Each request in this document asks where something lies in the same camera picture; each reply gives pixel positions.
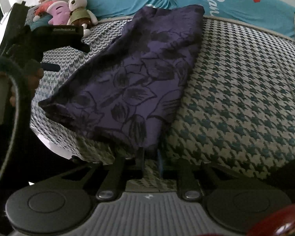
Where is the blue cartoon print bedsheet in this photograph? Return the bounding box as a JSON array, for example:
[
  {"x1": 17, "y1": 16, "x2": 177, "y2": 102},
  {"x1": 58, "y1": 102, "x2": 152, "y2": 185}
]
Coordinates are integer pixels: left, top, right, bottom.
[{"x1": 30, "y1": 0, "x2": 295, "y2": 40}]

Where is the black braided cable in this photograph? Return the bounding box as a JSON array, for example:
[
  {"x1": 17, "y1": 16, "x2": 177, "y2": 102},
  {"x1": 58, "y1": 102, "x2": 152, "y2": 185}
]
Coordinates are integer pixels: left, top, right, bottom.
[{"x1": 0, "y1": 56, "x2": 31, "y2": 197}]

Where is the blue white houndstooth mat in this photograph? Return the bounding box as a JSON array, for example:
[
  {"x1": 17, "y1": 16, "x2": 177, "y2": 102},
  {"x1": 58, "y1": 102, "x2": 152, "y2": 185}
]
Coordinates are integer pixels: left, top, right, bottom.
[{"x1": 30, "y1": 18, "x2": 295, "y2": 179}]

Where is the pink moon plush toy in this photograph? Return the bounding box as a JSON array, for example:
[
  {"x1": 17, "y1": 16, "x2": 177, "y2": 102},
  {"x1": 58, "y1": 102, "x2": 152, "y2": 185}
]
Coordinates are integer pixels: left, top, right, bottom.
[{"x1": 33, "y1": 1, "x2": 71, "y2": 25}]

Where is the beige bunny plush toy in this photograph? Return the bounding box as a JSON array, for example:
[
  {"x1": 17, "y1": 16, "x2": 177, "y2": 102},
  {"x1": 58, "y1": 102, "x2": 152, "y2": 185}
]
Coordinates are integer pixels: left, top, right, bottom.
[{"x1": 67, "y1": 0, "x2": 98, "y2": 38}]

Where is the person's left hand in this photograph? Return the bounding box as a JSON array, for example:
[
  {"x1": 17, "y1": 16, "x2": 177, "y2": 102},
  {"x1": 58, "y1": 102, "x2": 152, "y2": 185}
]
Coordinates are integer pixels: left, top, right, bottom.
[{"x1": 0, "y1": 67, "x2": 45, "y2": 108}]

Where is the purple patterned garment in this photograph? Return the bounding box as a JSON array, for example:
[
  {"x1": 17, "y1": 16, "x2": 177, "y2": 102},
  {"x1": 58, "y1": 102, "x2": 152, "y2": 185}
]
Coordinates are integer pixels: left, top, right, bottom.
[{"x1": 39, "y1": 5, "x2": 205, "y2": 150}]

